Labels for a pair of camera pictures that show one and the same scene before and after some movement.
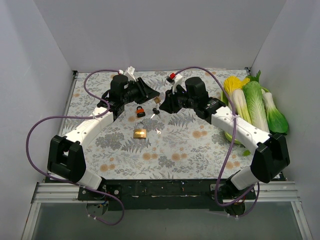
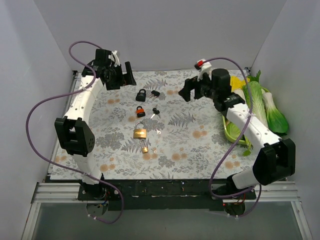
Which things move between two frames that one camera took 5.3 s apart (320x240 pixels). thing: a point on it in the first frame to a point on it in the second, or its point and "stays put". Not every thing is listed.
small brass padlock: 157,99 to 144,149
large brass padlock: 140,132 stays put
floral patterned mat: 184,138 stays put
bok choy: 278,123 stays put
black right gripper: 173,100 to 194,88
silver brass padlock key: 158,132 stays put
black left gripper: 142,88 to 122,78
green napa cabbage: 256,105 stays put
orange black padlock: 140,112 stays put
